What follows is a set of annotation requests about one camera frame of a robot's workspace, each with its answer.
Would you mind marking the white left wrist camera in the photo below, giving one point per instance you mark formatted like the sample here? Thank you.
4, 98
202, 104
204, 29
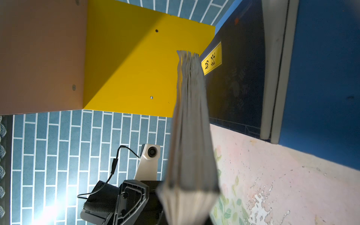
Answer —
148, 165

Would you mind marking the navy book yellow label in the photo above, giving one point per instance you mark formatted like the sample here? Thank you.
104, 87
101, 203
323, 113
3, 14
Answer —
284, 70

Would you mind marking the yellow pink blue bookshelf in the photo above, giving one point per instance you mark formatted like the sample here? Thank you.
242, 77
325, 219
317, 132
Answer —
115, 56

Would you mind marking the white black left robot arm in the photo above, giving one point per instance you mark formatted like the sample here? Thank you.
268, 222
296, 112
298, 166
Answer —
94, 209

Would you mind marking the floral table mat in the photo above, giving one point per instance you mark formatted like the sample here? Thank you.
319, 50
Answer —
267, 184

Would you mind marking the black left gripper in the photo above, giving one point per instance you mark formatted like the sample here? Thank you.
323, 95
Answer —
134, 203

